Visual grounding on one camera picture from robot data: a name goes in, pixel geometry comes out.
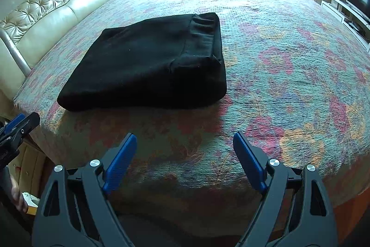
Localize black pants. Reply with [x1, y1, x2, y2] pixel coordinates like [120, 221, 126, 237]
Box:
[57, 13, 227, 112]

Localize person's left hand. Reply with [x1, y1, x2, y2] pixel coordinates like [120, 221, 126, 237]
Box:
[10, 175, 28, 213]

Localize cream tufted leather headboard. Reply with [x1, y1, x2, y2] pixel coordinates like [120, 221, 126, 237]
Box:
[1, 0, 109, 100]

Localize floral bedspread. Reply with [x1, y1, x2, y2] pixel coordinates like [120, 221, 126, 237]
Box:
[14, 0, 369, 224]

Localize white tv cabinet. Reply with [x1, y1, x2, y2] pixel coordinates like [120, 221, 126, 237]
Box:
[321, 0, 369, 53]

